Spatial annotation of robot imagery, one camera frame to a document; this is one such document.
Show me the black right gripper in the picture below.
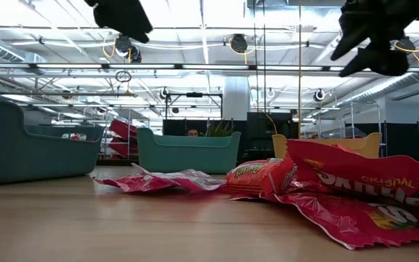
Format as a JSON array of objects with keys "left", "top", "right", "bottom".
[{"left": 331, "top": 0, "right": 419, "bottom": 77}]

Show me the yellow plastic bin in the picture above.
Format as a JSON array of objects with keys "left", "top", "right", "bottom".
[{"left": 271, "top": 132, "right": 382, "bottom": 159}]

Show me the light teal plastic bin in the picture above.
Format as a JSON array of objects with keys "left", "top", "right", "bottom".
[{"left": 137, "top": 127, "right": 242, "bottom": 175}]

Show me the dark teal plastic bin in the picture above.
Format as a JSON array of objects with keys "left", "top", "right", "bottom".
[{"left": 0, "top": 97, "right": 105, "bottom": 185}]

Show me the orange Reese's candy packet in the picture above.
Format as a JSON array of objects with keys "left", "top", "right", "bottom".
[{"left": 223, "top": 158, "right": 300, "bottom": 197}]

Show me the pink translucent candy packet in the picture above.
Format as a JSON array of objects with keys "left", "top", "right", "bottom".
[{"left": 131, "top": 162, "right": 227, "bottom": 192}]

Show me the metal shelving rack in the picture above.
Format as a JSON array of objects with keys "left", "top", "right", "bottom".
[{"left": 316, "top": 103, "right": 383, "bottom": 139}]

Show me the black overhead light beam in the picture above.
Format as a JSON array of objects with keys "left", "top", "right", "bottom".
[{"left": 0, "top": 62, "right": 419, "bottom": 73}]

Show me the black tall cabinet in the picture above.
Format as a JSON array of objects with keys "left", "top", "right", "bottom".
[{"left": 246, "top": 111, "right": 300, "bottom": 153}]

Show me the white building column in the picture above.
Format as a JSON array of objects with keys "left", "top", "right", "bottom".
[{"left": 223, "top": 76, "right": 250, "bottom": 121}]

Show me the small artificial succulent plant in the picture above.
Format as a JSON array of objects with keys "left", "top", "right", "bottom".
[{"left": 205, "top": 119, "right": 236, "bottom": 138}]

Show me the black distant frame stand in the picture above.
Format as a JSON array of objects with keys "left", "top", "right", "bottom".
[{"left": 164, "top": 92, "right": 223, "bottom": 120}]

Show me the black hanging cable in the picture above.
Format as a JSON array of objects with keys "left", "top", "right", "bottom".
[
  {"left": 253, "top": 0, "right": 260, "bottom": 114},
  {"left": 262, "top": 0, "right": 267, "bottom": 114}
]

